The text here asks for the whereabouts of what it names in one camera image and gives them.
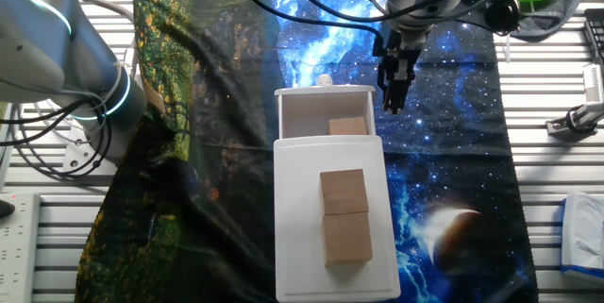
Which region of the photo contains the white drawer cabinet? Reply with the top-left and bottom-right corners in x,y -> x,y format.
273,134 -> 402,303

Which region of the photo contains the black round connector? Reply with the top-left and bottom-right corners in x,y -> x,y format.
484,1 -> 521,36

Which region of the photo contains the silver depth camera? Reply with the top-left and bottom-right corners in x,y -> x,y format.
581,63 -> 604,105

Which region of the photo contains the black cable bundle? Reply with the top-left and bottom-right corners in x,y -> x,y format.
0,98 -> 113,180

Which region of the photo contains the brown cardboard piece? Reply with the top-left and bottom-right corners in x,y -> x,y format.
143,78 -> 167,116

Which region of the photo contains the white drawer with knob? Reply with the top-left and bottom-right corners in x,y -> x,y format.
275,74 -> 378,141

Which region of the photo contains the grey hose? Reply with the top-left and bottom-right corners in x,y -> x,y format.
76,0 -> 137,25

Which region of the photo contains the galaxy and forest printed cloth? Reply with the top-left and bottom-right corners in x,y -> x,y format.
74,0 -> 540,303

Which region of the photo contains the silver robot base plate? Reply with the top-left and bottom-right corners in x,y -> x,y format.
62,118 -> 119,176

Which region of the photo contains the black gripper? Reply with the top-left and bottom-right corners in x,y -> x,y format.
379,32 -> 425,116

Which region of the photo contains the black keyboard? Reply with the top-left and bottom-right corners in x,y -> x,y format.
583,8 -> 604,64

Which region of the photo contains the metal camera stand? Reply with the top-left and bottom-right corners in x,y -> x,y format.
545,101 -> 604,138

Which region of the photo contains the wooden block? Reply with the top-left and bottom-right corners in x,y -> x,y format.
327,116 -> 369,137
319,168 -> 370,216
322,211 -> 374,267

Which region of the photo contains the grey fabric bag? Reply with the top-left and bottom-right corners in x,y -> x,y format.
509,0 -> 591,43

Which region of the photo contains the blue white tissue pack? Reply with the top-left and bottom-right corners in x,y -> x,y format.
560,190 -> 604,284

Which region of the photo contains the white power strip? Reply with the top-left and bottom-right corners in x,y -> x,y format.
0,192 -> 42,303

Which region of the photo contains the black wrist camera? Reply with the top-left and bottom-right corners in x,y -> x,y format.
371,28 -> 394,58

